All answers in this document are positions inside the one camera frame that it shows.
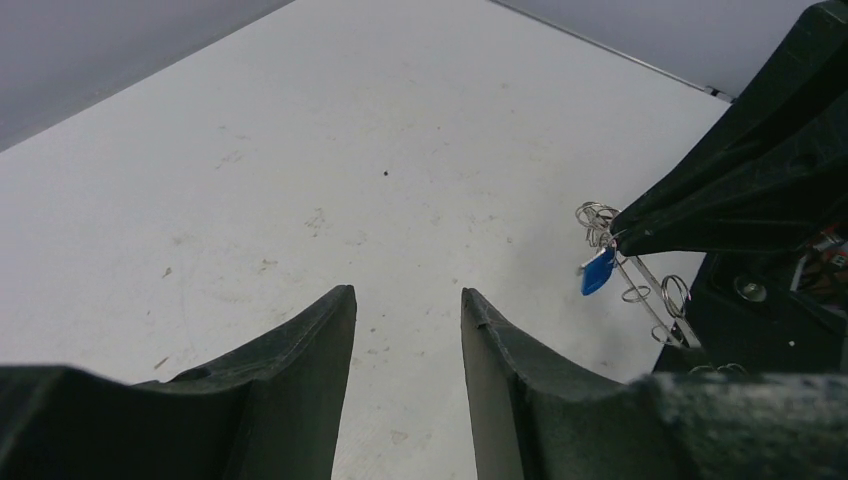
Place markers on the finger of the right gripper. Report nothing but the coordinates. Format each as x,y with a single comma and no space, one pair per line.
806,72
769,202

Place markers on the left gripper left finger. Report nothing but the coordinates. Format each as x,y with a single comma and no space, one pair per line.
269,409

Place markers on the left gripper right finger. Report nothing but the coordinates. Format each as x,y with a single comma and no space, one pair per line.
537,415

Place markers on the key with blue tag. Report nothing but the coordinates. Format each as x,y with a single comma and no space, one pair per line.
595,272

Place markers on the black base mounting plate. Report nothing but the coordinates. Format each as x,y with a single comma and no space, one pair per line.
776,313

